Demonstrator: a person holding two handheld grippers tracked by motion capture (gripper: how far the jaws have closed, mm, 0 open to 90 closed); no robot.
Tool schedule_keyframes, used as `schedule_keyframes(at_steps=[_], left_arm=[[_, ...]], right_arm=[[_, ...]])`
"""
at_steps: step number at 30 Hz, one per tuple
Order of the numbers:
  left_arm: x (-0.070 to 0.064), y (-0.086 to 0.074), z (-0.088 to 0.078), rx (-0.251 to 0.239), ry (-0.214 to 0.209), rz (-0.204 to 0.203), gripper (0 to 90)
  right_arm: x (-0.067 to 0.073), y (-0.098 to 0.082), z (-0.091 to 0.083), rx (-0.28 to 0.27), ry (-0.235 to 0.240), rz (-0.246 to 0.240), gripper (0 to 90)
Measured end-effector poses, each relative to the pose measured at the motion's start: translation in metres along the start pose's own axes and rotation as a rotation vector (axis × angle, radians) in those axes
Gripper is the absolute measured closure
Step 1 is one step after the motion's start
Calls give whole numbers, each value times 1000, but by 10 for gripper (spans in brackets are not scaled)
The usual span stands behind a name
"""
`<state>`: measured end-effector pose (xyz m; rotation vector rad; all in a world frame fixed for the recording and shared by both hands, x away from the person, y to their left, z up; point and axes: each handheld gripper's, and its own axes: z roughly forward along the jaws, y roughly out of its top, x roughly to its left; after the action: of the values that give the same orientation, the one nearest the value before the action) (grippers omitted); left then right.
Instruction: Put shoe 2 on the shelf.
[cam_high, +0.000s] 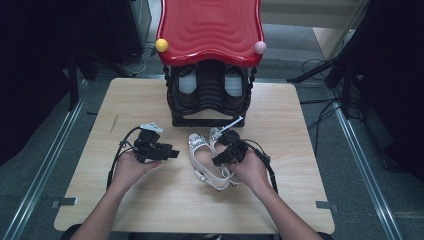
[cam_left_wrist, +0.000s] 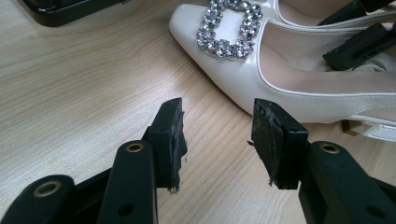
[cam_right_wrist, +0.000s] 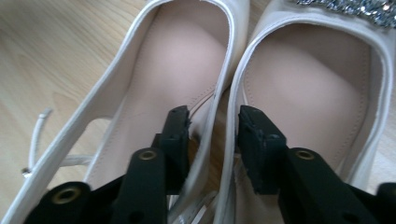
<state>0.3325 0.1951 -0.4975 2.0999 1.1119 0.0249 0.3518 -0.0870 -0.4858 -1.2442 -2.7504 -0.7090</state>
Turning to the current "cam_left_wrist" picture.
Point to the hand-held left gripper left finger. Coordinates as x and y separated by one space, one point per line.
168 140

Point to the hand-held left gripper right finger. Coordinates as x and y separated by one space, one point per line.
280 143

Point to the white slingback shoe crystal buckle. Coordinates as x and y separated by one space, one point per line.
236 81

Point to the red and black shoe rack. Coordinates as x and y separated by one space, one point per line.
62 15

